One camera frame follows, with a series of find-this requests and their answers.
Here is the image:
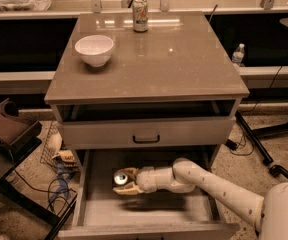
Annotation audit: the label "open grey drawer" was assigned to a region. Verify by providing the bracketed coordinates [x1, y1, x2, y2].
[58, 147, 239, 240]

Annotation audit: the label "clear plastic water bottle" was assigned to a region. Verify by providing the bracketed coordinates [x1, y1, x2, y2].
[232, 43, 245, 67]

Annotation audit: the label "white bowl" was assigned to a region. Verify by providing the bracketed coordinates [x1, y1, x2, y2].
[75, 35, 115, 67]

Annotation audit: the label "black floor cables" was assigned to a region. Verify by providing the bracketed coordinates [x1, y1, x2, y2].
[8, 150, 78, 218]

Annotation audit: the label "closed drawer with black handle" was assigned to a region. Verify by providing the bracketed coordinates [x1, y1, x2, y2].
[57, 117, 235, 149]

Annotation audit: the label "green white soda can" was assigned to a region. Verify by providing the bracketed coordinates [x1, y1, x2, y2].
[132, 0, 148, 32]

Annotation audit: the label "blue silver redbull can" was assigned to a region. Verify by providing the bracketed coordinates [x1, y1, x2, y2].
[113, 170, 129, 186]

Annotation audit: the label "wire basket with items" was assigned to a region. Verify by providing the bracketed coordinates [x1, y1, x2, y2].
[40, 122, 77, 171]

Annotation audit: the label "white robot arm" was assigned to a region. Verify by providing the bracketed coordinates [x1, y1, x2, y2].
[113, 158, 288, 240]

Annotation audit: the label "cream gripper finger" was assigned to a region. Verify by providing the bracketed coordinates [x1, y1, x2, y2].
[122, 167, 139, 180]
[113, 181, 143, 195]

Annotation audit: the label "grey drawer cabinet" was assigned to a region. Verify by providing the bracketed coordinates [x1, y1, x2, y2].
[45, 12, 249, 165]

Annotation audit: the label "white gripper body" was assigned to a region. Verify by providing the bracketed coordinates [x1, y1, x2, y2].
[136, 167, 195, 194]

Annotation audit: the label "black stand leg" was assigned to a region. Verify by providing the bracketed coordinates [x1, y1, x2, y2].
[235, 112, 273, 165]

